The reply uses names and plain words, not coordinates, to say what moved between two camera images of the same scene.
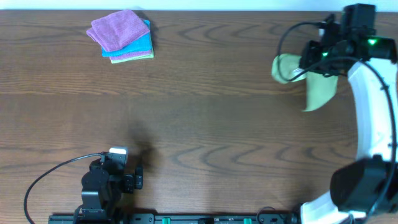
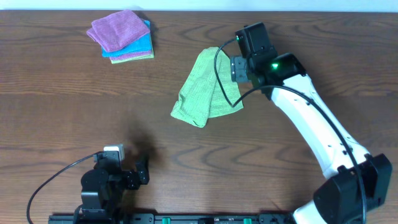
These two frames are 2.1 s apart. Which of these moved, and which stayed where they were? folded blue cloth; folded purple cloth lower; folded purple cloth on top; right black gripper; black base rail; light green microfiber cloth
Moved: light green microfiber cloth; right black gripper
Stayed: folded purple cloth on top; folded blue cloth; folded purple cloth lower; black base rail
